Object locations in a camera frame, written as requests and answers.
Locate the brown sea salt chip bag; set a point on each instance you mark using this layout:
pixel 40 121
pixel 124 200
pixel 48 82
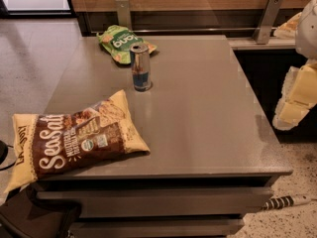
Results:
pixel 50 144

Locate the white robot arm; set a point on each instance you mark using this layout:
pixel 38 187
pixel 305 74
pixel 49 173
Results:
pixel 302 28

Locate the green rice chip bag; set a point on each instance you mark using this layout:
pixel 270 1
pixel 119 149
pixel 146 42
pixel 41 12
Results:
pixel 116 40

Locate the dark brown bag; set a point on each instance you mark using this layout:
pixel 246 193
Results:
pixel 25 216

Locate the black white striped stick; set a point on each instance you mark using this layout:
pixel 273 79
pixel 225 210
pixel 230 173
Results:
pixel 286 201

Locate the upper grey drawer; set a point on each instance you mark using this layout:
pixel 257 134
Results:
pixel 165 202

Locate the grey drawer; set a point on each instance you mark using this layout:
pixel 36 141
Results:
pixel 162 228
pixel 165 202

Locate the silver blue energy drink can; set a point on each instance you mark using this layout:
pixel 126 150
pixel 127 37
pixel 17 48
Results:
pixel 141 67

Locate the lower grey drawer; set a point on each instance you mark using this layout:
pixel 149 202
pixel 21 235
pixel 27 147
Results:
pixel 162 228

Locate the right metal bracket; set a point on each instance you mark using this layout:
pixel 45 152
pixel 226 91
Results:
pixel 263 30

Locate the metal bracket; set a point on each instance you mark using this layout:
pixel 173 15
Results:
pixel 263 30
pixel 124 13

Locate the wooden wall counter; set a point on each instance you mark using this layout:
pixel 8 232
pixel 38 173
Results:
pixel 180 15

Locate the left metal bracket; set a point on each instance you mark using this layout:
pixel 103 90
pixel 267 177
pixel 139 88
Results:
pixel 124 13

